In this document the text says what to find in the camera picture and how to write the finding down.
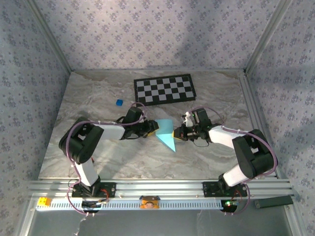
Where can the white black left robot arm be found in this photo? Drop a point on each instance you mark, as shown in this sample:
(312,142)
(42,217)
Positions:
(110,131)

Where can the aluminium mounting rail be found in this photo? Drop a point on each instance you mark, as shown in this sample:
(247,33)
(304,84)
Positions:
(160,188)

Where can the black controller board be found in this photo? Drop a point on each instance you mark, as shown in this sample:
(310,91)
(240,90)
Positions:
(230,205)
(89,204)

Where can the light blue paper sheet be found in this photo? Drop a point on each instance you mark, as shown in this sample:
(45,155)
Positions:
(165,132)

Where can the aluminium corner post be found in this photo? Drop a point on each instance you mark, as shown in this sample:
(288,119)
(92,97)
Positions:
(49,37)
(268,37)

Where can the aluminium side rail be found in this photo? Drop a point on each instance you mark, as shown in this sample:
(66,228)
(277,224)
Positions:
(248,98)

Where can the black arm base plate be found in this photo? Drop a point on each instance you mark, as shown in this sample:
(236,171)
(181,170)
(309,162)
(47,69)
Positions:
(110,189)
(209,189)

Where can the orange cartoon face toy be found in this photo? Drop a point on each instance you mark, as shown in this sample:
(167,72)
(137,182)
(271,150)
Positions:
(149,203)

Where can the small blue cube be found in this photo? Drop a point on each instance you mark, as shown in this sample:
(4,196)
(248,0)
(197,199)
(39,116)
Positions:
(119,102)

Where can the yellow toy brick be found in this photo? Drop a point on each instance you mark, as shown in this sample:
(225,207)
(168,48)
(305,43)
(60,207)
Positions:
(44,201)

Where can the flat black bar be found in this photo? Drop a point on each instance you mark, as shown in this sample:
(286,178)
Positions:
(273,202)

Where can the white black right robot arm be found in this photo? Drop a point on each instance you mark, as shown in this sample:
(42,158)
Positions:
(221,136)

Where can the black white checkerboard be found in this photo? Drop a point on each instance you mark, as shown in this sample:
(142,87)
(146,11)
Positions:
(165,90)

